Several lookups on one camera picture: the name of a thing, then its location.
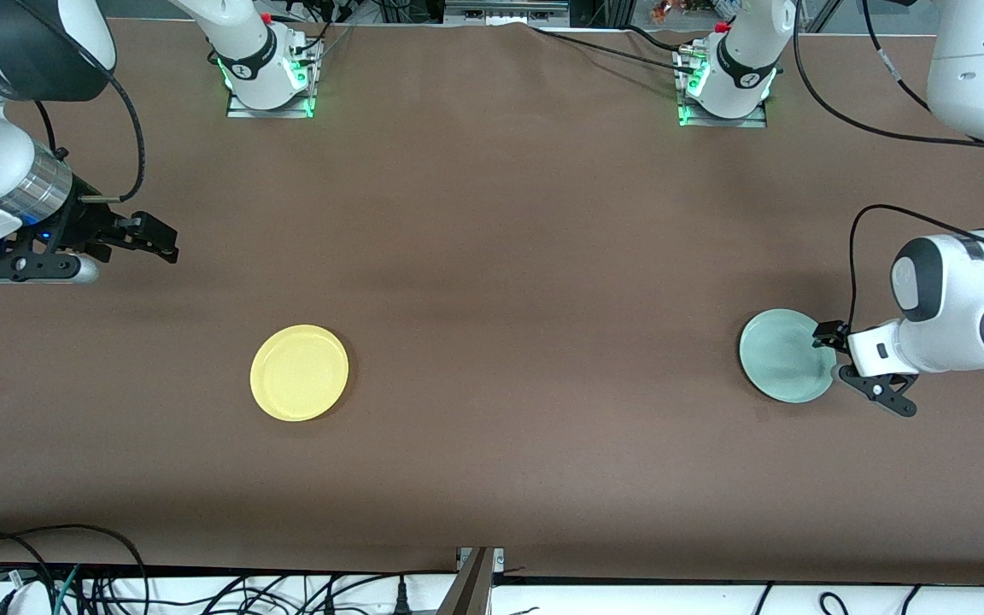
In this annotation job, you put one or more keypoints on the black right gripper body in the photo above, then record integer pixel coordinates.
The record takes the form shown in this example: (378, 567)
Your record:
(86, 219)

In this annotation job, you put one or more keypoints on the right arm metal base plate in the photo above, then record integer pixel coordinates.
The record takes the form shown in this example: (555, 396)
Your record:
(240, 109)

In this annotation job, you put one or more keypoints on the pale green plate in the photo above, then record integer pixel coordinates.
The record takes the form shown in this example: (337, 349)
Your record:
(782, 355)

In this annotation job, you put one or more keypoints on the brown table cover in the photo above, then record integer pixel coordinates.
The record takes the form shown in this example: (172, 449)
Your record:
(492, 256)

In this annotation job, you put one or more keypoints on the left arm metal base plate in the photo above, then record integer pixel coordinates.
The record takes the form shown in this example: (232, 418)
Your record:
(757, 121)

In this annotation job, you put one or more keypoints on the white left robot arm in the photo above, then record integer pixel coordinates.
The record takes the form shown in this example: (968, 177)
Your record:
(962, 316)

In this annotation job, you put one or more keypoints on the silver power strip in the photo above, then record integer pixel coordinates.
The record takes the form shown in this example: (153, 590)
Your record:
(505, 8)

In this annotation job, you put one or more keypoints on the yellow plate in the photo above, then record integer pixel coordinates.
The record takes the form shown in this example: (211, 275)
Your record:
(299, 372)

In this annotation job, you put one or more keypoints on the aluminium profile post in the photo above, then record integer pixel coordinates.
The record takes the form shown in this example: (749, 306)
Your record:
(468, 585)

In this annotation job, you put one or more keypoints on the black power plug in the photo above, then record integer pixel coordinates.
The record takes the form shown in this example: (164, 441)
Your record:
(402, 598)

